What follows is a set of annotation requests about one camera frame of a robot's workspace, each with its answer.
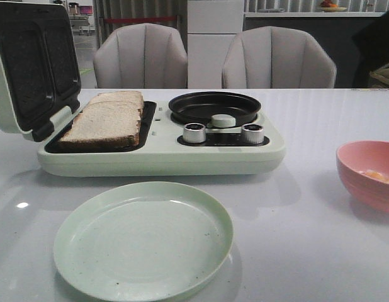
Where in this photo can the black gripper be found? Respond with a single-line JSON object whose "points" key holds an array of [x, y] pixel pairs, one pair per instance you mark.
{"points": [[373, 44]]}

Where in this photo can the pink plastic bowl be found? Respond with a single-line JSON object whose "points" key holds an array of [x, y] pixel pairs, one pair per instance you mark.
{"points": [[357, 156]]}

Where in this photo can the orange shrimp piece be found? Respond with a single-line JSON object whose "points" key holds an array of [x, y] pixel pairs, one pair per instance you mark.
{"points": [[379, 176]]}

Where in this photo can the bread slice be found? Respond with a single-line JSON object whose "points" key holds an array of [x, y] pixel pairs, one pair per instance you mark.
{"points": [[133, 98], [105, 124]]}

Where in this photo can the mint green hinged lid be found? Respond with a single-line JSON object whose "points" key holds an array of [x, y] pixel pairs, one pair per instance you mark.
{"points": [[39, 75]]}

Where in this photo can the mint green breakfast maker base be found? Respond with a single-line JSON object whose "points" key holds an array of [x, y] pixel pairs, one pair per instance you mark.
{"points": [[163, 152]]}

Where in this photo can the grey counter with white top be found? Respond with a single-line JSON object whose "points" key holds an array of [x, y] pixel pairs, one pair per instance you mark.
{"points": [[334, 33]]}

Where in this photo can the fruit plate on counter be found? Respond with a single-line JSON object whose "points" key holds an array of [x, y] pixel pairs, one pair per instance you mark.
{"points": [[330, 7]]}

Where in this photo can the right beige upholstered chair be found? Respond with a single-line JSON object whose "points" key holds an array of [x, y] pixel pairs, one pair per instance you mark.
{"points": [[274, 57]]}

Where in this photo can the beige upholstered chair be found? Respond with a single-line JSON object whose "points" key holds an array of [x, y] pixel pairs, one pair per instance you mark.
{"points": [[146, 56], [274, 57]]}

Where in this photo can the right silver control knob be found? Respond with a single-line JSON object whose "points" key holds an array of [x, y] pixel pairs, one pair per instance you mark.
{"points": [[252, 134]]}

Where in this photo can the silver control knob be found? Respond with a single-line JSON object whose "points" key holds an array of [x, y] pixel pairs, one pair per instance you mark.
{"points": [[194, 133], [252, 134]]}

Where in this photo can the white cabinet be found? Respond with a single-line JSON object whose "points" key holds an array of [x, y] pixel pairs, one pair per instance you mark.
{"points": [[211, 26]]}

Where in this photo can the black round frying pan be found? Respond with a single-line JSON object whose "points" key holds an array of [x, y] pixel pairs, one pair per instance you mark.
{"points": [[199, 107]]}

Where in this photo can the left silver control knob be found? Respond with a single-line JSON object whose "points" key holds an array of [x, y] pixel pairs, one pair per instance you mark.
{"points": [[194, 133]]}

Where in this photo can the left beige upholstered chair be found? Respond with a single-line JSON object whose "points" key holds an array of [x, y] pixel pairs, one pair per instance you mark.
{"points": [[146, 56]]}

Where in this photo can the red barrier tape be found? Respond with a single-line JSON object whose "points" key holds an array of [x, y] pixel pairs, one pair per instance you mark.
{"points": [[139, 20]]}

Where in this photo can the mint green round plate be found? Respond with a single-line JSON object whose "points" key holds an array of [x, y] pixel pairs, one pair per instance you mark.
{"points": [[147, 241]]}

